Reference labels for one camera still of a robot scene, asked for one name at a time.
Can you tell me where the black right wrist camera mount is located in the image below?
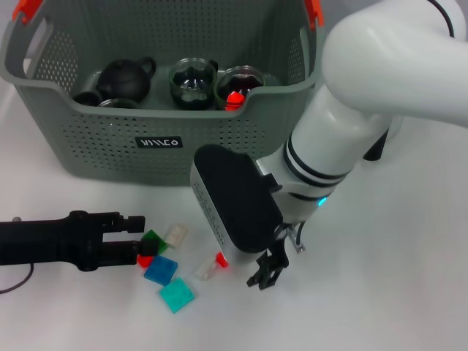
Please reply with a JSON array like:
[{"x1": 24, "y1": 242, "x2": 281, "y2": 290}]
[{"x1": 189, "y1": 144, "x2": 284, "y2": 265}]

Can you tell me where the bright red sloped brick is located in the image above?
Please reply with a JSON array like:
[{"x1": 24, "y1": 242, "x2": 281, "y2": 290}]
[{"x1": 225, "y1": 92, "x2": 245, "y2": 112}]

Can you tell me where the white toy brick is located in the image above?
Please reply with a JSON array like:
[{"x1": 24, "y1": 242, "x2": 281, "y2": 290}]
[
  {"x1": 193, "y1": 255, "x2": 217, "y2": 282},
  {"x1": 165, "y1": 224, "x2": 190, "y2": 249}
]

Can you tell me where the small black clay cup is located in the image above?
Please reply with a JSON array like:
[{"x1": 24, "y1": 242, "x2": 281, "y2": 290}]
[{"x1": 72, "y1": 91, "x2": 103, "y2": 107}]

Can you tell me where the grey-green perforated storage bin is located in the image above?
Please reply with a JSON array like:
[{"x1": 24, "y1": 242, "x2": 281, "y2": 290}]
[{"x1": 0, "y1": 0, "x2": 325, "y2": 187}]

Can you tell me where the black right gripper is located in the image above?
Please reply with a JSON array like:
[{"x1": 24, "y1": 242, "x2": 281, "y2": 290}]
[{"x1": 246, "y1": 237, "x2": 290, "y2": 292}]

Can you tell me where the glass teacup with black holder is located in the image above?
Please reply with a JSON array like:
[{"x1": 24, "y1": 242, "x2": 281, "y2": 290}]
[
  {"x1": 167, "y1": 57, "x2": 219, "y2": 110},
  {"x1": 215, "y1": 65, "x2": 265, "y2": 110},
  {"x1": 97, "y1": 97, "x2": 142, "y2": 109}
]

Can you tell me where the blue toy brick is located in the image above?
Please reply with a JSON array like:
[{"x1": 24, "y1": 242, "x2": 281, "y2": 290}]
[{"x1": 143, "y1": 254, "x2": 180, "y2": 287}]

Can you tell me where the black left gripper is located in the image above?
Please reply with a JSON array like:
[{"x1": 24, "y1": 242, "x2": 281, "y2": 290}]
[{"x1": 0, "y1": 210, "x2": 156, "y2": 272}]

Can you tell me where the teal square toy brick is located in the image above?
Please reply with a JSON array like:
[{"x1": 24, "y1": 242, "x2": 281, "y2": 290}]
[{"x1": 158, "y1": 276, "x2": 196, "y2": 314}]

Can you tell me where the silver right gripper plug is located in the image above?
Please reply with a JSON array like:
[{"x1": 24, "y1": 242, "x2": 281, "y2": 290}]
[{"x1": 287, "y1": 224, "x2": 306, "y2": 255}]

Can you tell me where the green flat toy brick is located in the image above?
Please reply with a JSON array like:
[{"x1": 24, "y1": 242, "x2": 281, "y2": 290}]
[{"x1": 142, "y1": 229, "x2": 170, "y2": 255}]

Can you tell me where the grey left arm cable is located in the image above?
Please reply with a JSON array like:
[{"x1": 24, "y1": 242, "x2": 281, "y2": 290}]
[{"x1": 0, "y1": 263, "x2": 36, "y2": 294}]

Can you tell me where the black clay teapot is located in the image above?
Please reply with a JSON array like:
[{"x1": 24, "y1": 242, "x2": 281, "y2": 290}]
[{"x1": 95, "y1": 56, "x2": 157, "y2": 105}]

